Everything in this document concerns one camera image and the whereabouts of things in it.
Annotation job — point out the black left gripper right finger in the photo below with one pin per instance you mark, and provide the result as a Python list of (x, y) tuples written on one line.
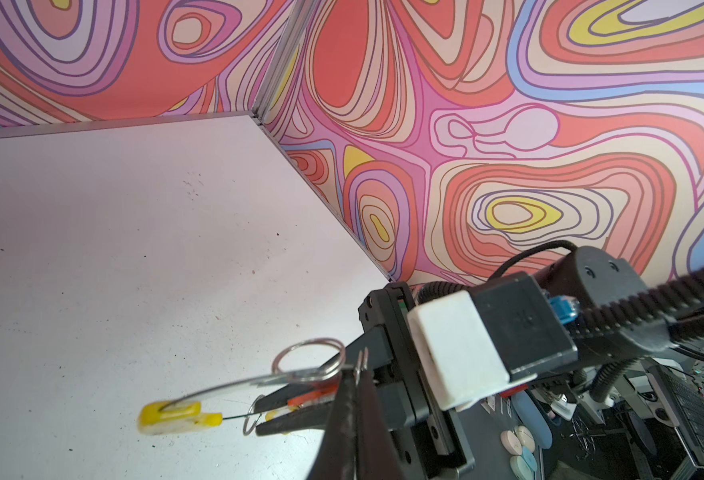
[(377, 457)]

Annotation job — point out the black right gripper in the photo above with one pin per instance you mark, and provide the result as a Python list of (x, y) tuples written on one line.
[(430, 443)]

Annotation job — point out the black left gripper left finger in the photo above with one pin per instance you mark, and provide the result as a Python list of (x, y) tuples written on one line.
[(336, 457)]

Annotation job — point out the key with red tag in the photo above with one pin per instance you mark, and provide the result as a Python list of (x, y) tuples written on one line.
[(314, 397)]

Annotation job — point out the grey keyring with yellow grip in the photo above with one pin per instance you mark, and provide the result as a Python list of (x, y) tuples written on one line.
[(186, 414)]

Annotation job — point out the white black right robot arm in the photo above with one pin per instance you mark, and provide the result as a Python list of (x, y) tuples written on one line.
[(621, 320)]

